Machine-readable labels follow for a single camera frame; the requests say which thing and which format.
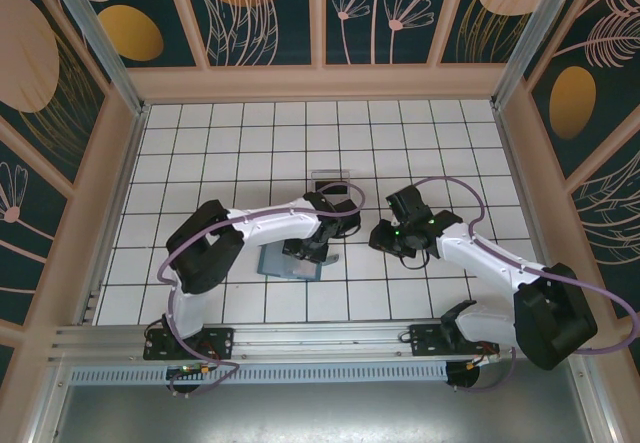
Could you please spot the clear acrylic card stand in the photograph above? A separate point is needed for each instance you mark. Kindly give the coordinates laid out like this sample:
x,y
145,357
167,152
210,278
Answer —
x,y
330,177

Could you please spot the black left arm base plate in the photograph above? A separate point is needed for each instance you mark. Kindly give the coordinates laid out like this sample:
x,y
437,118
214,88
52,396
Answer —
x,y
220,338

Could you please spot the grey metal sheet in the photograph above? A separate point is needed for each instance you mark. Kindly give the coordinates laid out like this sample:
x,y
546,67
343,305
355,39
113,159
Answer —
x,y
320,413

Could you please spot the small circuit board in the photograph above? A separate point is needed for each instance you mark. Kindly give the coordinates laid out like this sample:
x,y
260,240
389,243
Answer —
x,y
187,370

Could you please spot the teal leather card holder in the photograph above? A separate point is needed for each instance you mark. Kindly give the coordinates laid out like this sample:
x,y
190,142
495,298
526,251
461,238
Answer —
x,y
272,263

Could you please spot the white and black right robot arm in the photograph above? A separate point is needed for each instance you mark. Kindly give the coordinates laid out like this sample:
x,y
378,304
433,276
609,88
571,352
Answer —
x,y
500,268

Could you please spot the aluminium corner post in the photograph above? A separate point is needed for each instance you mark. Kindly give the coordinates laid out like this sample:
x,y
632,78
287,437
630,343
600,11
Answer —
x,y
535,38
106,48

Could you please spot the aluminium profile rail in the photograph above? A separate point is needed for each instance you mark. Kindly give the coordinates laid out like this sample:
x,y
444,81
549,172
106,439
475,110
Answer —
x,y
320,335

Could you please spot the pale credit card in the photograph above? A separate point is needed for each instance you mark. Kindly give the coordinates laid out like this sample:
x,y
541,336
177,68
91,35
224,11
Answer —
x,y
307,269

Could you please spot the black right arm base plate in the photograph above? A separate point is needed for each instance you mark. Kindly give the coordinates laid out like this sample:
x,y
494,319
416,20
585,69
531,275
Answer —
x,y
425,338

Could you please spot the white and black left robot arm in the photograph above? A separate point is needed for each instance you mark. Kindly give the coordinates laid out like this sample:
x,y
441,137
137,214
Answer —
x,y
270,220

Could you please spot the dark credit card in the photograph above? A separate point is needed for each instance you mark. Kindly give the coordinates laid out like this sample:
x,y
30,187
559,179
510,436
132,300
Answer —
x,y
336,188

